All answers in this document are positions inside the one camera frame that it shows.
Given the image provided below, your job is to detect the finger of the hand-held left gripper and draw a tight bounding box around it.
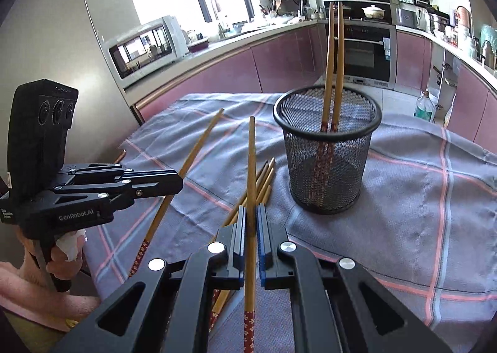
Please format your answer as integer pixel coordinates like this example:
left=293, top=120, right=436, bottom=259
left=52, top=168, right=184, bottom=208
left=60, top=162, right=135, bottom=179

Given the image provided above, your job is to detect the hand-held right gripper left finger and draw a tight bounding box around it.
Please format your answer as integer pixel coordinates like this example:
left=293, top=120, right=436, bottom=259
left=50, top=205, right=249, bottom=353

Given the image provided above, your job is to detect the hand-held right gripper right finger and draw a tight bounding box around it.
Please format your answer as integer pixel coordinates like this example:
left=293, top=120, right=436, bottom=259
left=256, top=204, right=463, bottom=353

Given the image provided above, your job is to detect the black mesh holder cup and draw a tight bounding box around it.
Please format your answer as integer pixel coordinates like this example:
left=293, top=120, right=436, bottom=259
left=273, top=85, right=383, bottom=215

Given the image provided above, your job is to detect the person's left hand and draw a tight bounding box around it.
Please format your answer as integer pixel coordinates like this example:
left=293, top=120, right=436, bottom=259
left=16, top=229, right=88, bottom=293

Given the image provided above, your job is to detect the white microwave oven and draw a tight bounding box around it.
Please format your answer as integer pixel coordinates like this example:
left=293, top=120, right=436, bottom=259
left=104, top=15, right=191, bottom=90

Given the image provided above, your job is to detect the dark red tray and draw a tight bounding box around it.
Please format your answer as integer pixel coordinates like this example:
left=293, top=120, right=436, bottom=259
left=187, top=36, right=210, bottom=54

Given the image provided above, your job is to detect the grey checked tablecloth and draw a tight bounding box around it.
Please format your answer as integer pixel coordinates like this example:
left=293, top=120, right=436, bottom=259
left=83, top=93, right=497, bottom=353

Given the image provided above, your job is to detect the pink kitchen cabinet counter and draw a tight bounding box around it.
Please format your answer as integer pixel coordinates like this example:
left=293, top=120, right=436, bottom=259
left=124, top=15, right=497, bottom=152

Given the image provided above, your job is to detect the person's olive clothing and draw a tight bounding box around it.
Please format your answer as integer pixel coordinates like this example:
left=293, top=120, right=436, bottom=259
left=6, top=312, right=80, bottom=353

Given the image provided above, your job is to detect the clear plastic bottle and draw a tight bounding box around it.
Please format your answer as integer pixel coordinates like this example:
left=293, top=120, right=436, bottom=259
left=413, top=89, right=436, bottom=123

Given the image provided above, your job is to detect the black built-in oven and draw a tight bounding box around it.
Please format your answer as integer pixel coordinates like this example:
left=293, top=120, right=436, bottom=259
left=321, top=21, right=397, bottom=91

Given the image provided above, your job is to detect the white lidded pot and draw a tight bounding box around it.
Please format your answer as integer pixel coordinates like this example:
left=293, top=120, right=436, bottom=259
left=361, top=4, right=389, bottom=20

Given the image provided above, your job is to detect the silver rice cooker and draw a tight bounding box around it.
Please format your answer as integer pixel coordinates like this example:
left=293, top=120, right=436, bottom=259
left=396, top=3, right=420, bottom=29

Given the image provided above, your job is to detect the stainless steamer pot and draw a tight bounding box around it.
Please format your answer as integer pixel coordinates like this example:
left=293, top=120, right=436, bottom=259
left=429, top=13, right=451, bottom=33

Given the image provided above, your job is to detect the copper thermos jug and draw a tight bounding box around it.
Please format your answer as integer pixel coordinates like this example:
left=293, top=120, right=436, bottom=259
left=454, top=5, right=472, bottom=39

